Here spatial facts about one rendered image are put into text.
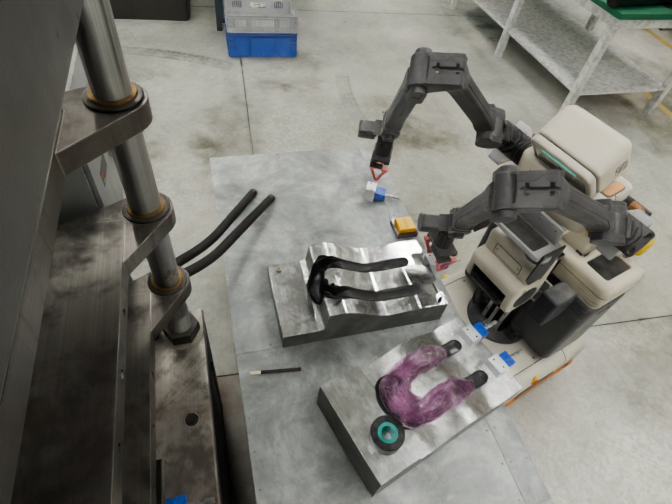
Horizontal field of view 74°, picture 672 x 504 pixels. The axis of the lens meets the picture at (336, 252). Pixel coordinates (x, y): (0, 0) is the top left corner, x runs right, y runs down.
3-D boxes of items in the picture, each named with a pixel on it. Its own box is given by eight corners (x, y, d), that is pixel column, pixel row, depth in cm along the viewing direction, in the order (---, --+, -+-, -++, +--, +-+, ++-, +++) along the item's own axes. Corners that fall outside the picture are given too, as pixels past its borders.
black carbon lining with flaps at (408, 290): (404, 259, 145) (411, 240, 138) (423, 299, 136) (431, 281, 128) (300, 274, 137) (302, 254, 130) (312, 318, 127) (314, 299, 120)
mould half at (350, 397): (453, 325, 139) (465, 306, 131) (514, 395, 126) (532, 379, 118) (316, 403, 118) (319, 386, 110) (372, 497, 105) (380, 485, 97)
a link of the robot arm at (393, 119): (432, 94, 103) (438, 49, 104) (408, 90, 103) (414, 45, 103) (395, 145, 146) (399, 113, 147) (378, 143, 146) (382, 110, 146)
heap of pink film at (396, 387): (438, 340, 128) (446, 326, 122) (481, 392, 119) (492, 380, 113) (365, 382, 117) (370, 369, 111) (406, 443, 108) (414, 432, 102)
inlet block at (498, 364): (511, 347, 133) (519, 338, 129) (524, 361, 130) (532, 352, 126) (480, 367, 128) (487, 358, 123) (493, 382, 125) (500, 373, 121)
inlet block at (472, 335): (486, 320, 138) (493, 310, 134) (498, 332, 136) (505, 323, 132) (455, 338, 133) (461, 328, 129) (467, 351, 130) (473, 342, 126)
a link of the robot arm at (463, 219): (524, 218, 89) (527, 165, 90) (495, 216, 89) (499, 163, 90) (464, 242, 132) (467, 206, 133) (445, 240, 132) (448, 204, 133)
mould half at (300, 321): (410, 256, 156) (420, 230, 146) (439, 319, 140) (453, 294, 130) (267, 276, 143) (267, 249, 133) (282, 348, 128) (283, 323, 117)
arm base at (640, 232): (657, 235, 115) (618, 205, 121) (655, 230, 109) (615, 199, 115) (629, 258, 118) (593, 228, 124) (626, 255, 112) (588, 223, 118)
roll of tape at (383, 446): (365, 421, 106) (368, 415, 103) (398, 419, 107) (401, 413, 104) (370, 457, 101) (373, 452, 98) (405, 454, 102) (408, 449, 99)
